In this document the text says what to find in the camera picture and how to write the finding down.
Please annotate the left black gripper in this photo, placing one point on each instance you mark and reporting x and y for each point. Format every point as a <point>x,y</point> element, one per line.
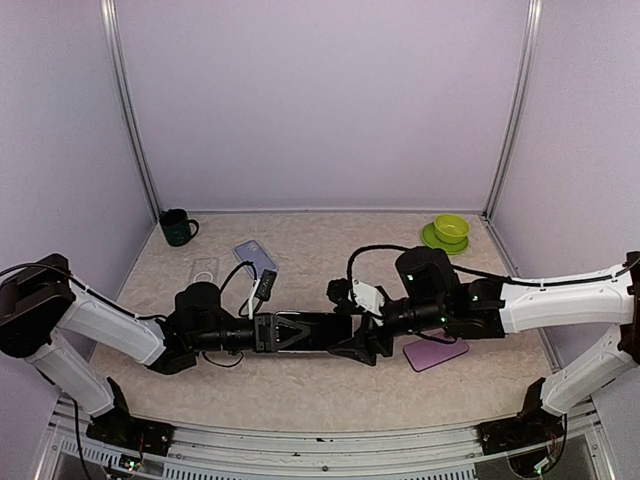
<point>266,332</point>

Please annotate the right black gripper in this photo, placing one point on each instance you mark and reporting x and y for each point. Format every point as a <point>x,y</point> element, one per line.
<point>371,337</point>

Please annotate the purple-edged black-screen phone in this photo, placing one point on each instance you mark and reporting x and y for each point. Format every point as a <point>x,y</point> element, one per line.
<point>320,332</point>

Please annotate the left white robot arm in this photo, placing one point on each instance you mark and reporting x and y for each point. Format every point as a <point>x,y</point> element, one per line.
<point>40,300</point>

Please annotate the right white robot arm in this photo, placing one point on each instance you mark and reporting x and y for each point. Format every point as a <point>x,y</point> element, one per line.
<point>494,306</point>

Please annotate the pink phone face down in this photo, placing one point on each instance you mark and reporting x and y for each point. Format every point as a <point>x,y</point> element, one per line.
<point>425,353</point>

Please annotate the lavender phone case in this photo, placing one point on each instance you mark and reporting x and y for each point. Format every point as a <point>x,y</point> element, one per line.
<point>252,251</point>

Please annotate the green bowl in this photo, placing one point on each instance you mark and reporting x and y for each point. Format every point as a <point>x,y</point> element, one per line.
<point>450,228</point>

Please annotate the dark green mug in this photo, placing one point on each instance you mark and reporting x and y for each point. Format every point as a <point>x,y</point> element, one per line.
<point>178,228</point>

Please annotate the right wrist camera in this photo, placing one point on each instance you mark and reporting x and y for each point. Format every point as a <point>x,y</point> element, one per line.
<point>367,297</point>

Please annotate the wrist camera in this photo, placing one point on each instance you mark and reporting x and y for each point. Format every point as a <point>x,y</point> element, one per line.
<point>261,291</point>
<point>367,297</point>

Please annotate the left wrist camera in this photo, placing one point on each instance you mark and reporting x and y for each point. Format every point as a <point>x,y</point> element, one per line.
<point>261,291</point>

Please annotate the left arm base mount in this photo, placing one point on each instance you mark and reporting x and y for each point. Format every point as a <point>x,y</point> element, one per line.
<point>118,427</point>

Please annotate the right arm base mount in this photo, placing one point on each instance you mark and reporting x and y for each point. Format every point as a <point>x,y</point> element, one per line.
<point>531,426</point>

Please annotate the right aluminium frame post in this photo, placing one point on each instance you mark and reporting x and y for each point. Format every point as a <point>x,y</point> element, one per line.
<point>517,108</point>

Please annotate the aluminium frame post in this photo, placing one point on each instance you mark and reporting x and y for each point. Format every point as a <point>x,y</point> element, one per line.
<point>117,59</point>
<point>517,108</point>

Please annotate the front aluminium rail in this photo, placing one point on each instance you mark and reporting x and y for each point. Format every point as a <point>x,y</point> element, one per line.
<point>196,452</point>

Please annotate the left aluminium frame post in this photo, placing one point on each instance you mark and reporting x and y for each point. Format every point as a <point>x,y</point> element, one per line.
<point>117,59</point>

